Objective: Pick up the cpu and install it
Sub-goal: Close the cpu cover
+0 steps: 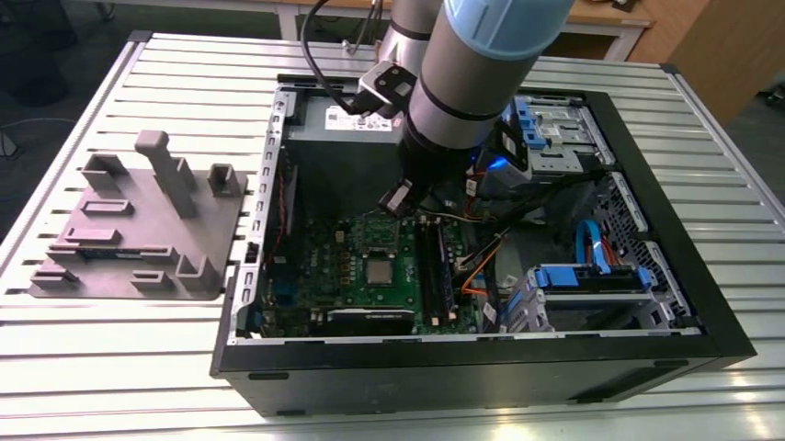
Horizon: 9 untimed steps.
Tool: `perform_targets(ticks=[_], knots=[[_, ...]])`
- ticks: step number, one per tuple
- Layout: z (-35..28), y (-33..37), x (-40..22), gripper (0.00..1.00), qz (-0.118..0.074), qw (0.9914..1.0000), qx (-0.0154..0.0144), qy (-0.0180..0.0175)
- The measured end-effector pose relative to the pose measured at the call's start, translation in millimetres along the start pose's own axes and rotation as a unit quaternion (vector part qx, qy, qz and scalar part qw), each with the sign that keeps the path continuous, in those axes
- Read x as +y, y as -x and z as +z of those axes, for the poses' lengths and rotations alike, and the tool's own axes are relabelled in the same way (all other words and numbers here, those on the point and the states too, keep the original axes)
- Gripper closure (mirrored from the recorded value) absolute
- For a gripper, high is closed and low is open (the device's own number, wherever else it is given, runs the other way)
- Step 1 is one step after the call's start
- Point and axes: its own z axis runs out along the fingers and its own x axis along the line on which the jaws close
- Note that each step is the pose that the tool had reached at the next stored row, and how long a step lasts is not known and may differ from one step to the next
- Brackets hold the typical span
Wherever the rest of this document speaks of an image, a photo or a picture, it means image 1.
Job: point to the grey metal drive cage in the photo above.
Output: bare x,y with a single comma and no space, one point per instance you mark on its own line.
563,163

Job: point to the green motherboard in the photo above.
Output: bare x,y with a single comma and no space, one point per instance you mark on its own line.
324,257

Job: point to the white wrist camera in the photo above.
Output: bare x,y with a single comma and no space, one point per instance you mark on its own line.
392,82

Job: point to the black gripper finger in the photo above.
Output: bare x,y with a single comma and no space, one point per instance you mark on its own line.
395,197

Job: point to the RAM stick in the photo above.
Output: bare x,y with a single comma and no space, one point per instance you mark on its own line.
109,254

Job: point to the blue drive carrier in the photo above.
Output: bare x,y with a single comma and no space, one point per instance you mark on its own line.
533,133

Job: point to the black PC case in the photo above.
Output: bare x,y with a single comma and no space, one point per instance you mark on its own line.
428,381

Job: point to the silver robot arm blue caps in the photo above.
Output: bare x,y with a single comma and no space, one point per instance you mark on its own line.
466,92

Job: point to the grey metal disk bay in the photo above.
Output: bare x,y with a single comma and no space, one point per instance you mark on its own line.
598,298

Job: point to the black RAM slot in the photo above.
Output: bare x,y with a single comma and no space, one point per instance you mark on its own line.
446,271
424,271

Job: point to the grey power supply unit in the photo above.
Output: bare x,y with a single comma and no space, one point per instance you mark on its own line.
336,170

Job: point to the black graphics card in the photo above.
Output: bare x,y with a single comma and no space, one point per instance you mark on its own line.
367,319

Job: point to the wooden cabinet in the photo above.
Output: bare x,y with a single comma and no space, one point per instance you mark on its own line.
724,55

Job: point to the silver CPU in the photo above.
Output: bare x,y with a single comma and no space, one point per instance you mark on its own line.
380,272

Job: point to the hard disk in blue carrier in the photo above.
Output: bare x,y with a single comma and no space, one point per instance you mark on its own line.
558,278

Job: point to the CPU socket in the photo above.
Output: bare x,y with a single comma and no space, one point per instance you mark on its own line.
399,285

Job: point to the grey parts rack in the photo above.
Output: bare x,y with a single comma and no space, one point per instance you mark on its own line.
147,229

